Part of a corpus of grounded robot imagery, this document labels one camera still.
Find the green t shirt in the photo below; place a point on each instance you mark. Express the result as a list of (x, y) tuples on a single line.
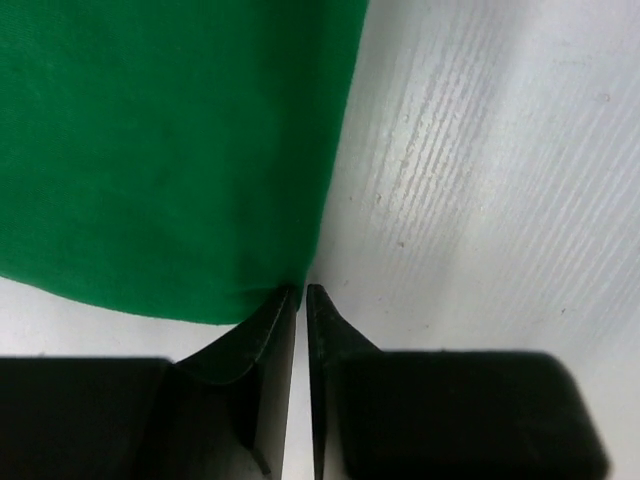
[(170, 158)]

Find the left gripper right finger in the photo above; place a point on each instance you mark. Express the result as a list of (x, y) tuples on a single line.
[(381, 414)]

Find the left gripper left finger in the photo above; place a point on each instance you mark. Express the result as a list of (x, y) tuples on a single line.
[(220, 413)]

